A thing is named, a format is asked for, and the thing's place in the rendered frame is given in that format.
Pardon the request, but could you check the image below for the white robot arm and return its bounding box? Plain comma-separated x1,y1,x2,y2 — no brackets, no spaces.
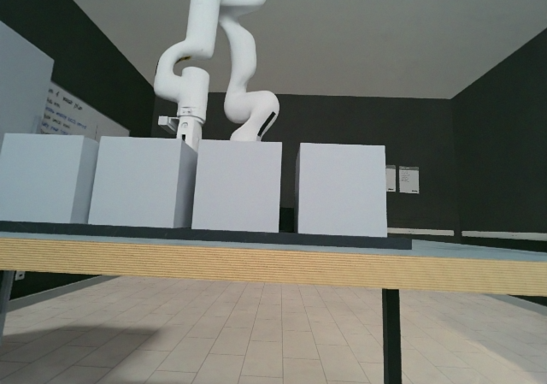
154,0,279,142

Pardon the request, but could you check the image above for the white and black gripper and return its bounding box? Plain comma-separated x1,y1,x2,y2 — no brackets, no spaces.
176,117,203,153

